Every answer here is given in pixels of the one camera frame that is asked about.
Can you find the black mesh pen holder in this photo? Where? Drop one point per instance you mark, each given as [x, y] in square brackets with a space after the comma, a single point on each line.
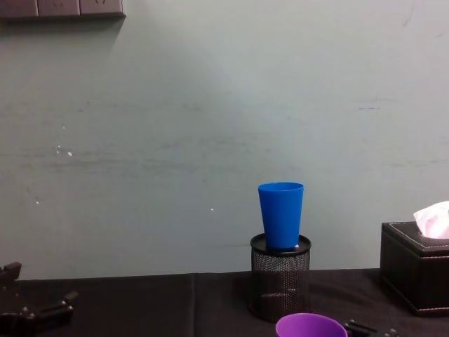
[280, 281]

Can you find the purple plastic cup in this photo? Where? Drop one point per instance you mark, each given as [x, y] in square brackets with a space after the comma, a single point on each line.
[308, 328]

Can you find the black table cloth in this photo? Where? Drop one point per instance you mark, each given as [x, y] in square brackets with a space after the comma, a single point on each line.
[140, 305]

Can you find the blue plastic cup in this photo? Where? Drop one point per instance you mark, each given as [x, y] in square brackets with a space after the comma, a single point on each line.
[280, 217]

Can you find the white paper tissue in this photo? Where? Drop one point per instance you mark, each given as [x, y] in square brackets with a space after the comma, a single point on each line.
[435, 219]

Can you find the black leather tissue box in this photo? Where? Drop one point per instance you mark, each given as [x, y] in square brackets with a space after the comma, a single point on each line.
[407, 274]

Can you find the grey wall socket panel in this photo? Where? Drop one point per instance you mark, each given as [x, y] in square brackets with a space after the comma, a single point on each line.
[59, 7]

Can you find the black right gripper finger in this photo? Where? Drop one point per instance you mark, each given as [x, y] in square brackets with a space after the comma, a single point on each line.
[365, 330]

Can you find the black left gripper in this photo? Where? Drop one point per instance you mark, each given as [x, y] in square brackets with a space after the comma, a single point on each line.
[15, 321]

